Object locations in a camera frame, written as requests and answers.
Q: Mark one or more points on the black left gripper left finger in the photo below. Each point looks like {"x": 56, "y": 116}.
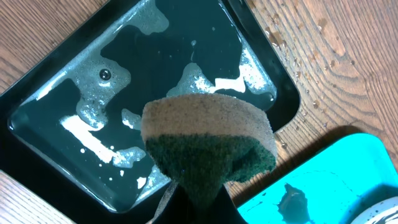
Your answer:
{"x": 175, "y": 207}

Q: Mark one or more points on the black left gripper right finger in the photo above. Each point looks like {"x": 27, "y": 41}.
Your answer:
{"x": 225, "y": 211}

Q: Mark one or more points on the white pink plate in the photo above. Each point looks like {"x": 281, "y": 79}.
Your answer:
{"x": 384, "y": 212}

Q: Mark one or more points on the blue serving tray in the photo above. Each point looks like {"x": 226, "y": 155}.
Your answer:
{"x": 335, "y": 186}

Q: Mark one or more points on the black water tray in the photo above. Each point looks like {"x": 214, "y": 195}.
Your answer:
{"x": 70, "y": 127}

